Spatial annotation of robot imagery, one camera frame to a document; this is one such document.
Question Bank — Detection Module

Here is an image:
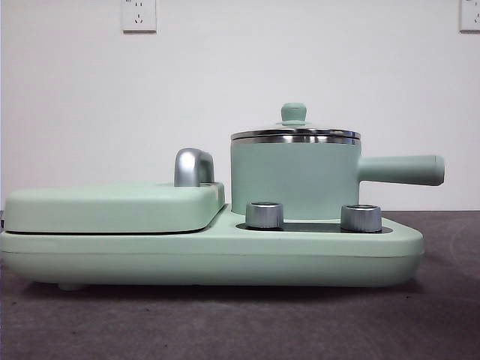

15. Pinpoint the glass lid with green knob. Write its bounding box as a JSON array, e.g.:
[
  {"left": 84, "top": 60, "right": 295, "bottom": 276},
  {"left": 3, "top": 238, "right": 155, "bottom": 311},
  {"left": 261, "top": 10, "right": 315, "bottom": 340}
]
[{"left": 230, "top": 102, "right": 362, "bottom": 141}]

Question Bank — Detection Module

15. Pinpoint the silver control knob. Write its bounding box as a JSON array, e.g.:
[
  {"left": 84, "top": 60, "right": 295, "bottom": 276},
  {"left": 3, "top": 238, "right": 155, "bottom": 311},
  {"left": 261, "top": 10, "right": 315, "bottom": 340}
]
[
  {"left": 244, "top": 201, "right": 285, "bottom": 230},
  {"left": 340, "top": 203, "right": 383, "bottom": 232}
]

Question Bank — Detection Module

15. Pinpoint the mint green breakfast machine base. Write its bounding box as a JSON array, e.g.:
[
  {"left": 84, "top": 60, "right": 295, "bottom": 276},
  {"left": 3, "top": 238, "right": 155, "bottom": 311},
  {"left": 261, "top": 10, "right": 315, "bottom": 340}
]
[{"left": 0, "top": 204, "right": 425, "bottom": 292}]

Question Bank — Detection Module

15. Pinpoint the mint green pot with handle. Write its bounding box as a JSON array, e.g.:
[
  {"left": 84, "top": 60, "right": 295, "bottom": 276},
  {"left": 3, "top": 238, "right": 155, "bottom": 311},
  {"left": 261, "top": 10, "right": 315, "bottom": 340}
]
[{"left": 229, "top": 135, "right": 446, "bottom": 222}]

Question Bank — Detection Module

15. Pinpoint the silver griddle cover handle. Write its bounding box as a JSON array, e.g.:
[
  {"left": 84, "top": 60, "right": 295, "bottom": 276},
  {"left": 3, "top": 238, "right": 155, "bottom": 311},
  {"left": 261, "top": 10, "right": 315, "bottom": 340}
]
[{"left": 173, "top": 148, "right": 216, "bottom": 188}]

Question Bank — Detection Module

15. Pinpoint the white wall socket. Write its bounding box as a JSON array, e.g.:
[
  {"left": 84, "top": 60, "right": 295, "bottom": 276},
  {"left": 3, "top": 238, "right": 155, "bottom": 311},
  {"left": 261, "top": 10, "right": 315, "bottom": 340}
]
[
  {"left": 459, "top": 0, "right": 480, "bottom": 33},
  {"left": 121, "top": 0, "right": 158, "bottom": 34}
]

